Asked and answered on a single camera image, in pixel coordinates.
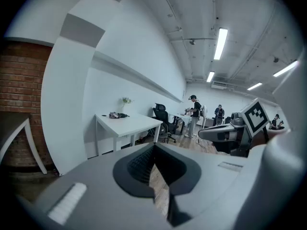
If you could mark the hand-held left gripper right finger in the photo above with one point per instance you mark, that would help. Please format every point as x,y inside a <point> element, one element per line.
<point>206,176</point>

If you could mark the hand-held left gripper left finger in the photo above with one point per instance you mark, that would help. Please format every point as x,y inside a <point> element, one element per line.
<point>100,190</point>

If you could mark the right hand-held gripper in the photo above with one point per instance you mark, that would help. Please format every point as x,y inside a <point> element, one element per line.
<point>255,117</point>

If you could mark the white desk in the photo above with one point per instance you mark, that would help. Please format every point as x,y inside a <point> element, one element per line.
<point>182,117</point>
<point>129,124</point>

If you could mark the black office chair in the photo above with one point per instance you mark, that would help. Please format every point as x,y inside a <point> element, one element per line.
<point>164,121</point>

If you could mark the white air conditioner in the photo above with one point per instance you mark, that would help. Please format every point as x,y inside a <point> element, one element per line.
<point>218,85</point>

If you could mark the long ceiling light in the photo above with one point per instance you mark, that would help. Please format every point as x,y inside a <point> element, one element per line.
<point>210,76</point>
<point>220,43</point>
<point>285,68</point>
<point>254,86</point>

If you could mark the vase with flowers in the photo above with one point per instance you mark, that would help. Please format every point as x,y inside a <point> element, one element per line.
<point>126,103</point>

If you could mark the white table with slanted leg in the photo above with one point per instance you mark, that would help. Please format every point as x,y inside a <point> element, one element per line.
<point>14,126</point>

